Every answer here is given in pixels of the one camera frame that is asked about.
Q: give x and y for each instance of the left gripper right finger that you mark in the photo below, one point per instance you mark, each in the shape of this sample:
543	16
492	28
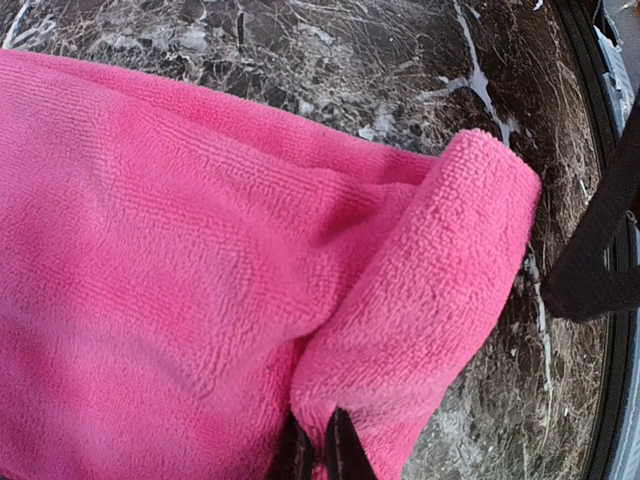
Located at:
345	456

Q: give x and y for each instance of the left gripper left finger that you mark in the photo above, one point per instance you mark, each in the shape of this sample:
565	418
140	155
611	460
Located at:
295	456

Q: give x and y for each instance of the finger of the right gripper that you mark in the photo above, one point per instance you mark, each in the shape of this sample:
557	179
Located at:
579	287

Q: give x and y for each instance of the pink towel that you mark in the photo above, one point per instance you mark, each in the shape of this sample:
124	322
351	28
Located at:
182	271

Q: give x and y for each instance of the white slotted cable duct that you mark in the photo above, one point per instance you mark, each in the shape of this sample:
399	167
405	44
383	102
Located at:
618	90

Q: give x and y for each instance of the black front rail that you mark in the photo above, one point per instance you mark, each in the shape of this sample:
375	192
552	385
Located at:
614	449

